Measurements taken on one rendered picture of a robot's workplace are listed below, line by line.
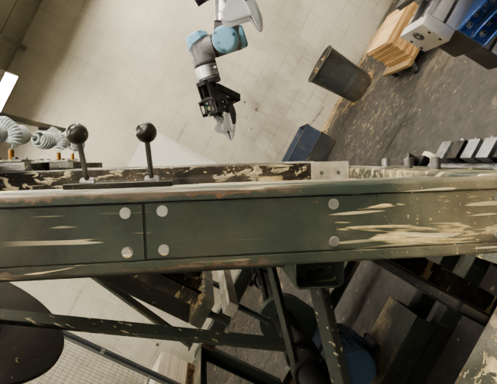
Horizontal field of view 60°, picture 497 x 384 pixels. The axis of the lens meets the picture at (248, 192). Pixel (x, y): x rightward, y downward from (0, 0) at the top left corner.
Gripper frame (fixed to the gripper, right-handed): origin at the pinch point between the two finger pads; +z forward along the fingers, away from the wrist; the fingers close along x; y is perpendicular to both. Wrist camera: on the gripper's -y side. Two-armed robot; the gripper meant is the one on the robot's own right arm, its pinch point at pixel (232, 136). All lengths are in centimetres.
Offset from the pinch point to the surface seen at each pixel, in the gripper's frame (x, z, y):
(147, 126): 37, -4, 62
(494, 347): 78, 46, 44
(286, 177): 17.5, 17.8, 0.8
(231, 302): -12, 55, 14
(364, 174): 40.8, 22.9, -4.9
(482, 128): 40, 37, -168
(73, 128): 28, -8, 71
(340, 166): 30.0, 19.9, -12.0
